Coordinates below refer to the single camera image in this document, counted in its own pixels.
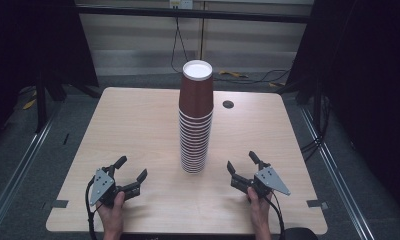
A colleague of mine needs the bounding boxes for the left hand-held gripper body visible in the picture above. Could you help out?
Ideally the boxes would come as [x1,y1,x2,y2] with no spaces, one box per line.
[88,165,126,208]

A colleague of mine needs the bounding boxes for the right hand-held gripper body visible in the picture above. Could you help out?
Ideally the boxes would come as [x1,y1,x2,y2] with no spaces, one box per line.
[249,165,292,199]

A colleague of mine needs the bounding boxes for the stack of brown paper cups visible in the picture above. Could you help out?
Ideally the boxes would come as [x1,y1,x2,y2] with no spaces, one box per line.
[178,59,215,175]

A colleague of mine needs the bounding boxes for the person's left hand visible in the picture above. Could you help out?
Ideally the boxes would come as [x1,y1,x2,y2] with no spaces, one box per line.
[95,190,126,233]

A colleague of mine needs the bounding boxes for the person's right hand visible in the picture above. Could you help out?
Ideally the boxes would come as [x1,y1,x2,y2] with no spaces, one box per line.
[246,186,274,231]

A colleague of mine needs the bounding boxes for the black rounded object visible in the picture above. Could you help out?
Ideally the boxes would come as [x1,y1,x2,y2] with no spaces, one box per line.
[284,227,319,240]

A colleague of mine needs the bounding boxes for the black curtain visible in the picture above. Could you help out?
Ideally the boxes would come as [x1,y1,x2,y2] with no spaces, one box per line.
[0,0,100,141]
[286,0,400,221]

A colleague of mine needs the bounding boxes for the black horizontal bar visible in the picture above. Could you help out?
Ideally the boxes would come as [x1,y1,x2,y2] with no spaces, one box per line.
[75,3,314,24]

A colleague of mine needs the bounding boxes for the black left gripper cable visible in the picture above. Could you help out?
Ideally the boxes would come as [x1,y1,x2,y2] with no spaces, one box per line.
[84,176,99,240]

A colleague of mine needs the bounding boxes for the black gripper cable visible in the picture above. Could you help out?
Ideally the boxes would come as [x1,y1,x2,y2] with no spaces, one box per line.
[266,193,287,240]
[84,176,99,240]

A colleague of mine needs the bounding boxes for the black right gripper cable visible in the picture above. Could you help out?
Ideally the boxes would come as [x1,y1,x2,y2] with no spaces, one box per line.
[266,193,287,240]

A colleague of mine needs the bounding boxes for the black cable bundle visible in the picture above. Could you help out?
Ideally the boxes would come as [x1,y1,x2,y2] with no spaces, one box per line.
[301,96,332,162]

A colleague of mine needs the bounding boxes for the metal floor rail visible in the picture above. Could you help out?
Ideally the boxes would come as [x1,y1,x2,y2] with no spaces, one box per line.
[0,113,56,231]
[299,106,377,240]

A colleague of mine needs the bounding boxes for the black floor cables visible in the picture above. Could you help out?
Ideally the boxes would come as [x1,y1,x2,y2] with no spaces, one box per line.
[212,68,291,85]

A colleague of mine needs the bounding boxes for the hanging black cable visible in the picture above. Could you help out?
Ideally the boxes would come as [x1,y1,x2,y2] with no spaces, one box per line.
[170,16,190,74]

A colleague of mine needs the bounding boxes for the white wall socket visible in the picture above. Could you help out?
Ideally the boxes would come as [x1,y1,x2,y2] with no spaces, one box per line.
[168,0,194,10]

